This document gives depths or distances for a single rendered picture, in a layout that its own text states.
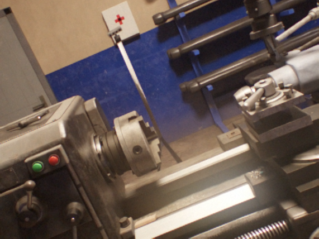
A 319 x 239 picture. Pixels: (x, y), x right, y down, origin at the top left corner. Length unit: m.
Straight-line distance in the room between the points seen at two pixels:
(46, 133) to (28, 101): 3.37
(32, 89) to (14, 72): 0.26
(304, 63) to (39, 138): 0.97
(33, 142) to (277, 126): 0.78
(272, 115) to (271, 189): 0.27
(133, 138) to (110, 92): 3.15
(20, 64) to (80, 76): 0.67
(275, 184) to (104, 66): 3.36
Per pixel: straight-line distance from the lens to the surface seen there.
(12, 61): 4.63
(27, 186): 1.25
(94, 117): 1.63
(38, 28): 4.57
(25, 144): 1.33
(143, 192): 1.73
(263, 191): 1.40
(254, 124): 1.27
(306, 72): 1.53
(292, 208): 1.35
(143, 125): 1.46
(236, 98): 1.52
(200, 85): 4.08
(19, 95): 4.68
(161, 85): 4.53
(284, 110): 1.29
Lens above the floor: 1.54
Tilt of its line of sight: 14 degrees down
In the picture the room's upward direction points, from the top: 24 degrees counter-clockwise
